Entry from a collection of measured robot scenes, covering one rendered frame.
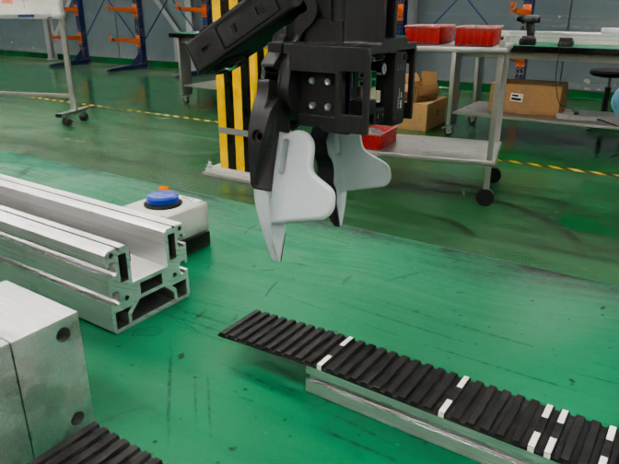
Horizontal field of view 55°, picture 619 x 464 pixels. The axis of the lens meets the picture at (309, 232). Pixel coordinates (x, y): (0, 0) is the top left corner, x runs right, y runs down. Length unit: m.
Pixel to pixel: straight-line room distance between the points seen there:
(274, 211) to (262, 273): 0.30
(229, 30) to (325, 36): 0.08
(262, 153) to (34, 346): 0.20
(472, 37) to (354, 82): 3.03
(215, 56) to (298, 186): 0.12
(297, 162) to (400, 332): 0.25
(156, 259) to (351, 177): 0.25
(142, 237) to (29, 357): 0.24
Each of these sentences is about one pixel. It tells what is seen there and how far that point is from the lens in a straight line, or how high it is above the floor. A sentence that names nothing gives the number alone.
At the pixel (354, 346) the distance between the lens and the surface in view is 0.49.
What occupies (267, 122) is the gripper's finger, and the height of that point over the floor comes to 1.00.
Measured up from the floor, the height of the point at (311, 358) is 0.81.
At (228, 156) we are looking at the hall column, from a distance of 4.00.
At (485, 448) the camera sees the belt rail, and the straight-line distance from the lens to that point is 0.45.
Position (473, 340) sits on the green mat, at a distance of 0.59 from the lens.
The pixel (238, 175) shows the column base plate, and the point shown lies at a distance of 3.89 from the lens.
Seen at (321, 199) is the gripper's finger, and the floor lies 0.96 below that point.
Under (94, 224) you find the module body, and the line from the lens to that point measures 0.70.
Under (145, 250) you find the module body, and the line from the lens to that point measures 0.64.
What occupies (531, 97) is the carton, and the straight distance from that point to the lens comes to 5.28.
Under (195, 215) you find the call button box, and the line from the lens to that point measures 0.75.
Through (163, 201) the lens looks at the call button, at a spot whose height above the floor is 0.85.
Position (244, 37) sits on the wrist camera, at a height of 1.05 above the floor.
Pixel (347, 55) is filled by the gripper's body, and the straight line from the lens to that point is 0.37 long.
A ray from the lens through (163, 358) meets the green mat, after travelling 0.55.
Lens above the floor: 1.07
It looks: 21 degrees down
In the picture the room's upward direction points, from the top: straight up
